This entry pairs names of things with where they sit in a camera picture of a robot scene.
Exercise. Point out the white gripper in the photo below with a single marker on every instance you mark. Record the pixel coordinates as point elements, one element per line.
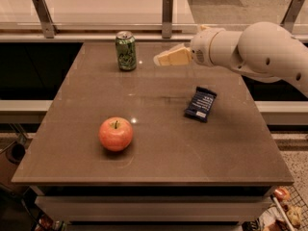
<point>200,47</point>

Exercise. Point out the green soda can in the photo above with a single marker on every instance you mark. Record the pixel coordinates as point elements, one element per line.
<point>125,50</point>

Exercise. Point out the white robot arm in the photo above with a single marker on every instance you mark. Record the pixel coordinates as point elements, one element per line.
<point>264,51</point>

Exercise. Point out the blue snack bar wrapper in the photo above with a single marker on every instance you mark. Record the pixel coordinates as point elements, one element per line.
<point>201,104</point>

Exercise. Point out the red apple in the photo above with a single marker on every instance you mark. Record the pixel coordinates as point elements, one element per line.
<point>115,133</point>

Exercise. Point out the dark round bin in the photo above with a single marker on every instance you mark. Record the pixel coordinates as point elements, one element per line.
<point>15,153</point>

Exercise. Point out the snack packets under table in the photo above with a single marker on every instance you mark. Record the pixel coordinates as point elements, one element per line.
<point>45,223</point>

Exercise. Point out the left metal railing bracket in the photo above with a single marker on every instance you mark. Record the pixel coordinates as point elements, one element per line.
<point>47,26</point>

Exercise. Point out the wire basket with snacks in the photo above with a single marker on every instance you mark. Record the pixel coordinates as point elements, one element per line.
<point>287,212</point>

